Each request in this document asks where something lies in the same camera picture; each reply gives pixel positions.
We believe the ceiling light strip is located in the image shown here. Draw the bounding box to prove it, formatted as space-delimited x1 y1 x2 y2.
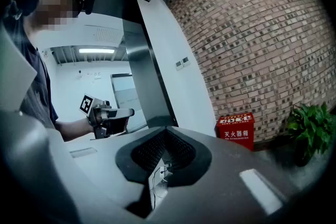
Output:
78 48 116 54

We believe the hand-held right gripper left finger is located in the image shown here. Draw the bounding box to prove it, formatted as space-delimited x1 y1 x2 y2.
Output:
48 126 166 224

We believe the person's head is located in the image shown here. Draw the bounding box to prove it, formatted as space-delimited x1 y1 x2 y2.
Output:
25 0 79 32

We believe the white air vent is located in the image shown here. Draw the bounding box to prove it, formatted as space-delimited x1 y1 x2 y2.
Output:
95 26 124 45

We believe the person's left forearm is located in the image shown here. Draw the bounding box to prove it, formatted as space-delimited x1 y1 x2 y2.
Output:
55 118 95 143

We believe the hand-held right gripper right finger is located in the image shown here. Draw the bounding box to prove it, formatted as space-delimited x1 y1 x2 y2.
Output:
146 126 305 224

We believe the white cable with adapter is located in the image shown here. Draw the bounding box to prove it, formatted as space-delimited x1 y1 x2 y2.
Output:
150 159 174 208

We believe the green potted plant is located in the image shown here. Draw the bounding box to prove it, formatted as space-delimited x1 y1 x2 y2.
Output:
286 102 335 168

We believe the person's dark shirt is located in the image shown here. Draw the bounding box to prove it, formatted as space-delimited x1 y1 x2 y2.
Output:
0 15 59 129

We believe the person's left hand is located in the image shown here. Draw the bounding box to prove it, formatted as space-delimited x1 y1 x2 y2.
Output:
94 112 105 128

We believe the red metal box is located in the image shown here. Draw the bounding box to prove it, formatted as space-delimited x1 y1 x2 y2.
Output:
216 123 255 152

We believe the glass door panel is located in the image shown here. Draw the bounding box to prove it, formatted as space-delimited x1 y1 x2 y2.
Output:
110 73 148 131

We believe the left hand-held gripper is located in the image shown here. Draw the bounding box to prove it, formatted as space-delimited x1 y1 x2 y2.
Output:
78 93 135 140

